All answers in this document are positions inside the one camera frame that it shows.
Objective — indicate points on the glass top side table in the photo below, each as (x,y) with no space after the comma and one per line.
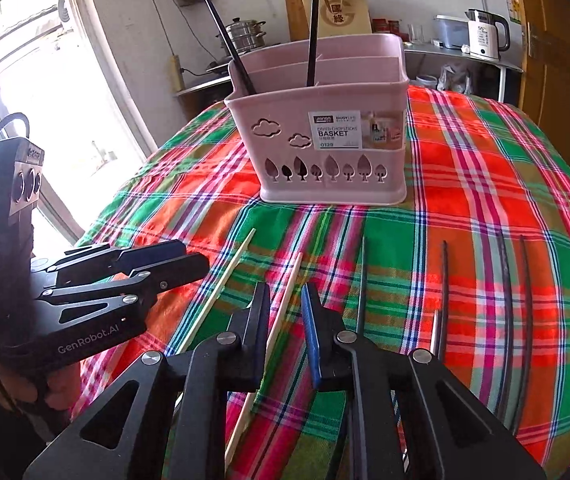
(465,57)

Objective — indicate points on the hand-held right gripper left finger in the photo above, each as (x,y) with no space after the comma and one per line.
(264,332)

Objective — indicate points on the steel steamer pot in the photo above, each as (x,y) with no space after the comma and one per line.
(245,35)

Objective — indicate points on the metal chopstick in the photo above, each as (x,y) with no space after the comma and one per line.
(435,332)

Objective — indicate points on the yellowed power strip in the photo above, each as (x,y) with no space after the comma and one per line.
(175,74)

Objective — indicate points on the metal side table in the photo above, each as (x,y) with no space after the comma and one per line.
(200,87)

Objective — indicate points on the window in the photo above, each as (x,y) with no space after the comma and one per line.
(40,60)

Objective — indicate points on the clear drinking glass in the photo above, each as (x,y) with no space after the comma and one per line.
(416,34)

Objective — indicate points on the wooden cutting board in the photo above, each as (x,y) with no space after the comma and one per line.
(297,10)

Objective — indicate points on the red boxes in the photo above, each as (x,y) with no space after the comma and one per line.
(386,26)

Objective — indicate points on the person's left hand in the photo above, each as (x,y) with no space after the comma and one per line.
(62,390)

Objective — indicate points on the clear plastic bag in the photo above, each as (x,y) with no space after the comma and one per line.
(455,79)

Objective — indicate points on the white electric kettle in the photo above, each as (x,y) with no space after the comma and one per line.
(485,35)

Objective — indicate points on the wooden chopstick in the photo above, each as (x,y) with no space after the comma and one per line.
(285,300)
(225,285)

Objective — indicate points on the brown paper bag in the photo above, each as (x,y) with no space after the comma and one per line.
(347,12)

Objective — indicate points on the black chopstick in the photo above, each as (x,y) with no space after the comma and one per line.
(362,285)
(529,320)
(225,35)
(445,285)
(313,20)
(507,320)

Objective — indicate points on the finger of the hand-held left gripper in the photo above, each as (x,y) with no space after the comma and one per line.
(185,266)
(165,249)

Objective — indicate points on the pink plastic chopstick basket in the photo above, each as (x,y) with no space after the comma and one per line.
(275,175)

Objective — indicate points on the wooden door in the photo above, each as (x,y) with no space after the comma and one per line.
(560,60)

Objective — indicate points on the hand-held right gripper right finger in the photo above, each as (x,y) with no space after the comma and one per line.
(310,332)

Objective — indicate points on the plaid tablecloth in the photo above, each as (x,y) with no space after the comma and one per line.
(465,185)

